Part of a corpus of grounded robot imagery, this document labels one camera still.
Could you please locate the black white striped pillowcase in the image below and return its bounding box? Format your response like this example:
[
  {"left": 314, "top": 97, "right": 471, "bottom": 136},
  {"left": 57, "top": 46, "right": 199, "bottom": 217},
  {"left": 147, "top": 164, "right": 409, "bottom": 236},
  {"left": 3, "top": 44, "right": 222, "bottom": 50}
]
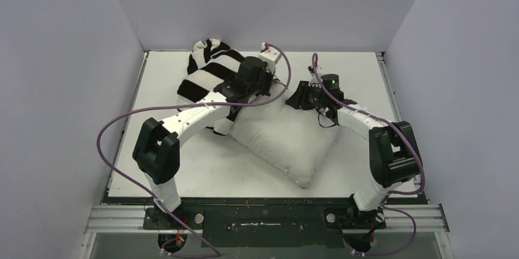
[{"left": 175, "top": 38, "right": 252, "bottom": 137}]

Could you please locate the white pillow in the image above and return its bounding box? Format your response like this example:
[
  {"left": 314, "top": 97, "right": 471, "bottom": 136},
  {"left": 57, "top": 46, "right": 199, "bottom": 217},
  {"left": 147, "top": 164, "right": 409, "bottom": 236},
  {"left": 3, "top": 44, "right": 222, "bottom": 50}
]
[{"left": 229, "top": 84, "right": 339, "bottom": 189}]

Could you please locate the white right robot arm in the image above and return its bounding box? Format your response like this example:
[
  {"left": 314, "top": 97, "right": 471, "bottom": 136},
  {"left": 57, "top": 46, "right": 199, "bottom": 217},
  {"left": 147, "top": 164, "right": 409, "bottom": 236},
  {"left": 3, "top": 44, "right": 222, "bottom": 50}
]
[{"left": 286, "top": 73, "right": 423, "bottom": 227}]

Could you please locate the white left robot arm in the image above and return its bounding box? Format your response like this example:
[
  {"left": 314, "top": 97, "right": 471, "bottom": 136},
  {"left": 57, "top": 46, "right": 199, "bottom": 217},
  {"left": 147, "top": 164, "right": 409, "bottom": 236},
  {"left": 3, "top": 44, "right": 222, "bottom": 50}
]
[{"left": 132, "top": 51, "right": 281, "bottom": 228}]

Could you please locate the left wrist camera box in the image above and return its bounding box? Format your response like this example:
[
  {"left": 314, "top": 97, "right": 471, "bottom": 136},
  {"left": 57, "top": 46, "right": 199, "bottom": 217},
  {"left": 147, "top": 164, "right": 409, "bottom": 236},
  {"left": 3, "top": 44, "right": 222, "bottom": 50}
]
[{"left": 258, "top": 42, "right": 281, "bottom": 65}]

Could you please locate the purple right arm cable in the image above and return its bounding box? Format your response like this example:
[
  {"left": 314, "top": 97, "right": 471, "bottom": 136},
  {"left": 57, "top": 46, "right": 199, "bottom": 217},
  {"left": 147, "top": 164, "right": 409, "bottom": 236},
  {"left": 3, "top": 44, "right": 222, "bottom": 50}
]
[{"left": 310, "top": 53, "right": 426, "bottom": 197}]

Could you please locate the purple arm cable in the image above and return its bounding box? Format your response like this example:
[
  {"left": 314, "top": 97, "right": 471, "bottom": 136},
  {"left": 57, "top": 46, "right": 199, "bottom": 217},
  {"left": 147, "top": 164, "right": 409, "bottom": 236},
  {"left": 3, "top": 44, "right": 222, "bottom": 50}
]
[
  {"left": 95, "top": 42, "right": 293, "bottom": 259},
  {"left": 310, "top": 53, "right": 426, "bottom": 197}
]

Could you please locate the black metal base rail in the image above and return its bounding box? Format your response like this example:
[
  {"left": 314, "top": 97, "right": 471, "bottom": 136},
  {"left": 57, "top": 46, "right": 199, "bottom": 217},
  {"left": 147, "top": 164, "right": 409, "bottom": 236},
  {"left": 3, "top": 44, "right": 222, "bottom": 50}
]
[{"left": 88, "top": 195, "right": 449, "bottom": 259}]

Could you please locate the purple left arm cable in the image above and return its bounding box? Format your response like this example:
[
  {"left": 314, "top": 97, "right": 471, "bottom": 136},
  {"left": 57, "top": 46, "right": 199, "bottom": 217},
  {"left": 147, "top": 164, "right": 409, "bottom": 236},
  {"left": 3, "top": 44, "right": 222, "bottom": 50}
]
[{"left": 95, "top": 42, "right": 293, "bottom": 259}]

